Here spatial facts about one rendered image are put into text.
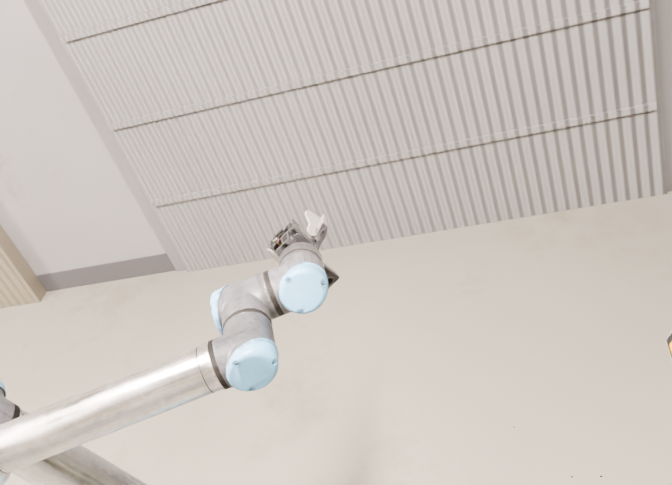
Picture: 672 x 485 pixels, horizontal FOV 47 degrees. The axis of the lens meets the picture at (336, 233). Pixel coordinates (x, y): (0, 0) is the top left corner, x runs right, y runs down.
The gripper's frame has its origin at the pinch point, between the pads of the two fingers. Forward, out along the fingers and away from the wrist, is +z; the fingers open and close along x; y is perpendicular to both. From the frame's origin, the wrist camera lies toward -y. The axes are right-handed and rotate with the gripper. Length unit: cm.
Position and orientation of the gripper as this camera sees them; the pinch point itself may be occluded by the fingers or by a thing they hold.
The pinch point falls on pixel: (302, 239)
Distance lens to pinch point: 176.2
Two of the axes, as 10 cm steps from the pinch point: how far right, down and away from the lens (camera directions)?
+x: -7.1, 6.9, 1.4
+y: -7.0, -6.7, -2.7
